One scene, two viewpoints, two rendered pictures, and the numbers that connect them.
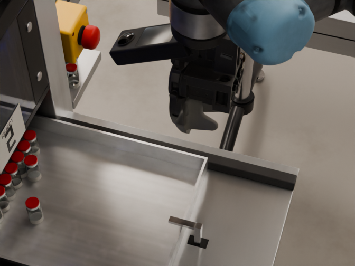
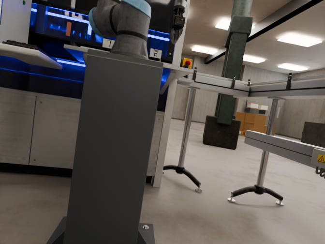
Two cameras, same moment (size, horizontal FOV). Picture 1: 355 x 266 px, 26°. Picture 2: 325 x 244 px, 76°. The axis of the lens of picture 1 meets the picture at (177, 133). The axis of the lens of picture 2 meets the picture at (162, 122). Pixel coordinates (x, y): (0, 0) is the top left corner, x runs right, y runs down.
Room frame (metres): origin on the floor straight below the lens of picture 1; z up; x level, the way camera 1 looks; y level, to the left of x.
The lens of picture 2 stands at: (0.03, -1.21, 0.65)
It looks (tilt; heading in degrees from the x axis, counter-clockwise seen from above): 4 degrees down; 61
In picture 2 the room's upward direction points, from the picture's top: 9 degrees clockwise
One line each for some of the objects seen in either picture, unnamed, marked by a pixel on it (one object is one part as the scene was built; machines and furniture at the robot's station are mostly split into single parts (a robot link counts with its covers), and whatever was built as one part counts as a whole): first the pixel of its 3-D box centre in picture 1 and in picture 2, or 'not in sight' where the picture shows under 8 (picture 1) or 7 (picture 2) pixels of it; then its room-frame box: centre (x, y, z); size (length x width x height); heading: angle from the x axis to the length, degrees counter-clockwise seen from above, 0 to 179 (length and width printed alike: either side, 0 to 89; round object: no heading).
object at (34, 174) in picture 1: (33, 168); not in sight; (0.71, 0.23, 0.90); 0.02 x 0.02 x 0.05
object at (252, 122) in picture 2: not in sight; (253, 126); (6.95, 4.11, 0.43); 1.43 x 1.02 x 0.87; 68
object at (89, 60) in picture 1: (52, 70); (184, 81); (0.95, 0.23, 0.87); 0.14 x 0.13 x 0.02; 72
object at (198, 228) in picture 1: (198, 234); not in sight; (0.59, -0.03, 0.90); 0.01 x 0.01 x 0.05; 72
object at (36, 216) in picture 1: (34, 211); not in sight; (0.63, 0.21, 0.90); 0.02 x 0.02 x 0.04
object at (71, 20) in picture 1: (62, 30); (185, 64); (0.93, 0.19, 0.99); 0.08 x 0.07 x 0.07; 72
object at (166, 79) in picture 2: not in sight; (166, 83); (0.70, 0.05, 0.79); 0.34 x 0.03 x 0.13; 72
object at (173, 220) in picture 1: (181, 222); not in sight; (0.60, -0.01, 0.92); 0.04 x 0.01 x 0.01; 72
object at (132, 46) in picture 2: not in sight; (130, 49); (0.28, -0.41, 0.84); 0.15 x 0.15 x 0.10
